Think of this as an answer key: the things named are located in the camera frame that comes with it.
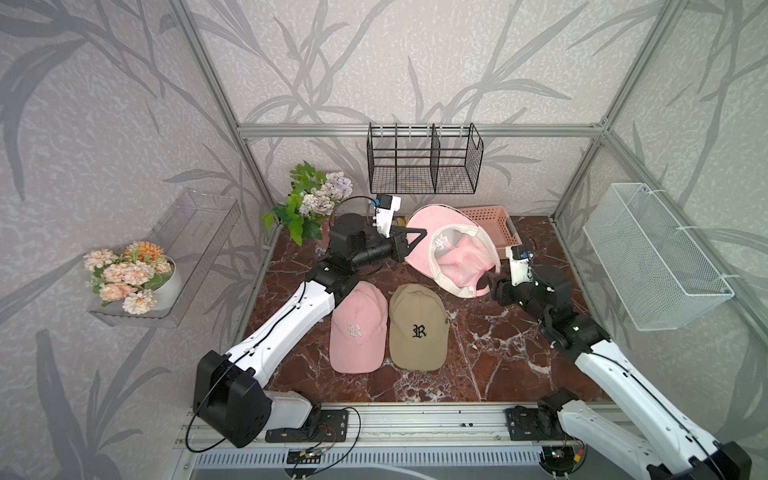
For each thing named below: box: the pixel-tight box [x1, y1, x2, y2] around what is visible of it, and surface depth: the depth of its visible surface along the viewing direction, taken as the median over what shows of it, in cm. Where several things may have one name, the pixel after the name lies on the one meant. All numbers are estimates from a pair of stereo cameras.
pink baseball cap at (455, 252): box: [406, 204, 501, 297], surface depth 74 cm
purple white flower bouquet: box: [262, 160, 353, 246], surface depth 87 cm
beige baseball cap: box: [389, 283, 450, 372], surface depth 87 cm
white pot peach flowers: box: [83, 241, 182, 315], surface depth 52 cm
